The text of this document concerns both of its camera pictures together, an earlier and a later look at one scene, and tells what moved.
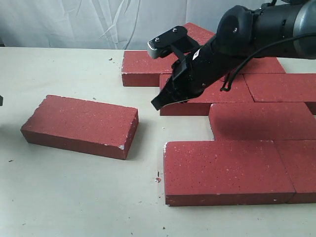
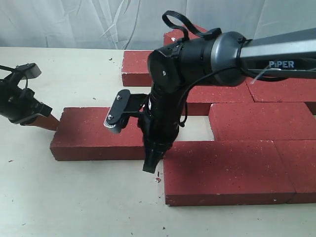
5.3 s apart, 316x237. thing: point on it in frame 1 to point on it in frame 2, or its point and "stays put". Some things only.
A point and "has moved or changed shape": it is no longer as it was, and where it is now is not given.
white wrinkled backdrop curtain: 104,24 stays put
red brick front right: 299,157 stays put
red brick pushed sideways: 98,128 has moved or changed shape
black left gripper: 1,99 to 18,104
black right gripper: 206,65 to 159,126
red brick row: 239,92 stays put
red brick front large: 224,172 stays put
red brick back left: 139,69 stays put
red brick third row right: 262,121 stays put
